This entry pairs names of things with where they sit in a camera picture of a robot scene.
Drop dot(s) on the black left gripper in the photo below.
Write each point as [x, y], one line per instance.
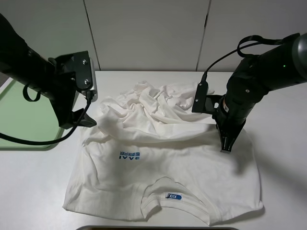
[64, 89]

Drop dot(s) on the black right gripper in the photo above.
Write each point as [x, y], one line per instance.
[230, 117]

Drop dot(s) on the white short sleeve t-shirt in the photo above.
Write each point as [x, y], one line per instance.
[149, 150]

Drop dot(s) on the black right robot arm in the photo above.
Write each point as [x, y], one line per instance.
[255, 77]

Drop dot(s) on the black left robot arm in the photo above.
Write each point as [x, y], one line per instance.
[23, 64]

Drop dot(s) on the green plastic tray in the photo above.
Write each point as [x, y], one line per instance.
[33, 121]

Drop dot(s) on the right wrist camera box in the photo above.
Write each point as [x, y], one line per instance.
[203, 102]

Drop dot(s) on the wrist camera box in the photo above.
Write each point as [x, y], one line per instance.
[85, 79]
[203, 102]

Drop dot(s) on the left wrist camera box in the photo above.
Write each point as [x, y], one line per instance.
[85, 79]

